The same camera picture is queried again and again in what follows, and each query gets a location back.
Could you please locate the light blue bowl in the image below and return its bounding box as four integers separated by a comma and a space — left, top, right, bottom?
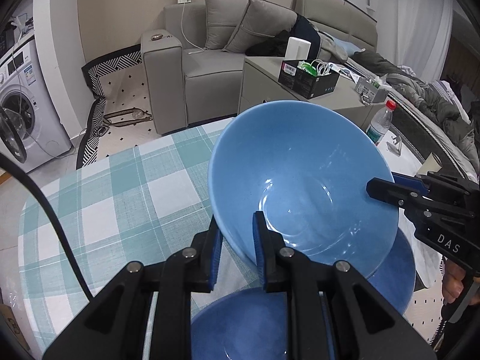
208, 101, 399, 276
368, 229, 416, 314

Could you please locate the dark blue bowl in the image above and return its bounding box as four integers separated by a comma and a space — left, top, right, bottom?
190, 278, 336, 359

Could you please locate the person right hand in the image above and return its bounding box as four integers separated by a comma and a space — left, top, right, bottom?
442, 260, 466, 303

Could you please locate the beige cup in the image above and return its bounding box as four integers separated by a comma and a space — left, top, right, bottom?
416, 153, 443, 176

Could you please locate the plastic water bottle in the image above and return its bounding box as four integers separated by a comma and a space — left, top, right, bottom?
365, 99, 396, 146

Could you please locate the teal checkered tablecloth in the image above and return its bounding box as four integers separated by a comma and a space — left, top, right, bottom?
17, 119, 264, 357

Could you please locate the black cardboard box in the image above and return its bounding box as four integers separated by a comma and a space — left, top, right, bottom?
278, 60, 339, 99

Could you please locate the grey bedside cabinet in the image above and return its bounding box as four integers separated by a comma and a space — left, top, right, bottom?
238, 57, 384, 131

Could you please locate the white box on cabinet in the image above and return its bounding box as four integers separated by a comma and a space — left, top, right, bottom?
284, 37, 311, 60

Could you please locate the black white patterned rug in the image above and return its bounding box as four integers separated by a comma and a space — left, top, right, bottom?
76, 45, 160, 168

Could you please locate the white washing machine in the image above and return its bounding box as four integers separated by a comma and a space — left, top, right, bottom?
1, 34, 72, 172

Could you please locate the grey sofa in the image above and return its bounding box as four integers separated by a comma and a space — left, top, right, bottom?
141, 0, 377, 135

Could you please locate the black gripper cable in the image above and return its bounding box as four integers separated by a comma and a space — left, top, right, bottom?
0, 108, 95, 302

